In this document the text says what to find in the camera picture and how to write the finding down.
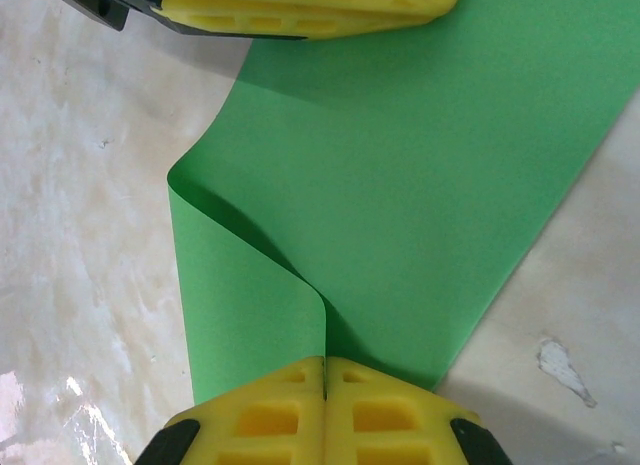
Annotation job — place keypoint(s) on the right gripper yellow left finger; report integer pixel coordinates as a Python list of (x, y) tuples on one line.
[(270, 425)]

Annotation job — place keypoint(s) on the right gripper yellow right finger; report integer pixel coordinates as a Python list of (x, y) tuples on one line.
[(385, 425)]

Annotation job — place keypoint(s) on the green paper sheet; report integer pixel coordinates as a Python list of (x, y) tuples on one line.
[(400, 185)]

